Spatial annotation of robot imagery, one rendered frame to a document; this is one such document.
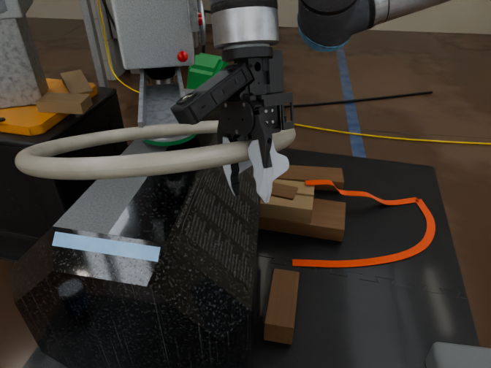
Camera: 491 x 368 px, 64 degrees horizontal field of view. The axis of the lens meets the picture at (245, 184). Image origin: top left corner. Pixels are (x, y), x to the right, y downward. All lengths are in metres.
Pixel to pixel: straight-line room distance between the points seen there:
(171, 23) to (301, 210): 1.23
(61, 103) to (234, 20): 1.40
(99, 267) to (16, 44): 1.11
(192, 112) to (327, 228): 1.73
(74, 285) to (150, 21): 0.77
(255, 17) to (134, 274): 0.75
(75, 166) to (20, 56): 1.42
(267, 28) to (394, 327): 1.59
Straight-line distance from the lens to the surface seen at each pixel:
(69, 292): 1.24
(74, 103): 1.83
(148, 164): 0.51
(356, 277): 2.06
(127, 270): 1.09
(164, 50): 1.27
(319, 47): 0.70
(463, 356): 0.88
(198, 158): 0.52
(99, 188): 1.30
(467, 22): 6.53
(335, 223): 2.18
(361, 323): 1.90
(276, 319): 1.70
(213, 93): 0.50
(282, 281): 1.82
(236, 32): 0.53
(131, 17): 1.25
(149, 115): 1.10
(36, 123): 1.84
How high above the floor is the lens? 1.53
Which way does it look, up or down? 36 degrees down
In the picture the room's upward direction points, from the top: straight up
